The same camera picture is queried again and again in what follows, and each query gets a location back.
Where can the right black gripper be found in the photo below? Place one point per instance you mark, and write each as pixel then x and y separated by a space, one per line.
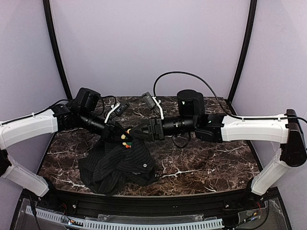
pixel 156 128

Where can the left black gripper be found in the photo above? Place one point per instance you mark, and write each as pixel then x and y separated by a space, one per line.
pixel 111 129

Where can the flower brooch green orange yellow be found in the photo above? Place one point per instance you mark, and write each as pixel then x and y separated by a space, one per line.
pixel 127 144

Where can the black pinstriped shirt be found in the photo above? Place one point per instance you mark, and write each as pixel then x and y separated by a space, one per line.
pixel 108 166

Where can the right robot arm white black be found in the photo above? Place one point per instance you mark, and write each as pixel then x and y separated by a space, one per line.
pixel 284 129

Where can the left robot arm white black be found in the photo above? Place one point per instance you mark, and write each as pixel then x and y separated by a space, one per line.
pixel 75 113

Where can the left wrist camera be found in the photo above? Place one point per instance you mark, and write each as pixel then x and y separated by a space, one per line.
pixel 116 110

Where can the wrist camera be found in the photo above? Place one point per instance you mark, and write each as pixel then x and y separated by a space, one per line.
pixel 116 110
pixel 154 104

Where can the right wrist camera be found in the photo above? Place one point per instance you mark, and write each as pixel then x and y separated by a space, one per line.
pixel 154 104

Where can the white slotted cable duct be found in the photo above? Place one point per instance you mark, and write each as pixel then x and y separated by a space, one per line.
pixel 120 223

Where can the left black frame post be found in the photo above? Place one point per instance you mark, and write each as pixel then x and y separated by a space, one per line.
pixel 55 48

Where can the black frame post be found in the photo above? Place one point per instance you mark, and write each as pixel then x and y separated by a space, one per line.
pixel 55 48
pixel 244 50

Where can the right black frame post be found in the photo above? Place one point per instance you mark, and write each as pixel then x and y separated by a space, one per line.
pixel 244 50

